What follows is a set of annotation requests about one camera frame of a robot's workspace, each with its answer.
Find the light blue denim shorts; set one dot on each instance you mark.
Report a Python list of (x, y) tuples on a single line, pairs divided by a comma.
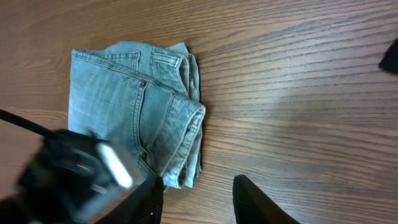
[(144, 98)]

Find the black garment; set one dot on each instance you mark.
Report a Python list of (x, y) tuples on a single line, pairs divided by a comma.
[(389, 62)]

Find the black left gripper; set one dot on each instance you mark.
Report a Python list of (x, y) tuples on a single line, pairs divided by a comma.
[(70, 180)]

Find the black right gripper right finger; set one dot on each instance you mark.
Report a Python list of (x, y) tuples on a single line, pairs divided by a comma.
[(253, 206)]

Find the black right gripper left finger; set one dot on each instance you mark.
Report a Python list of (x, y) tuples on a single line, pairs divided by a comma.
[(143, 206)]

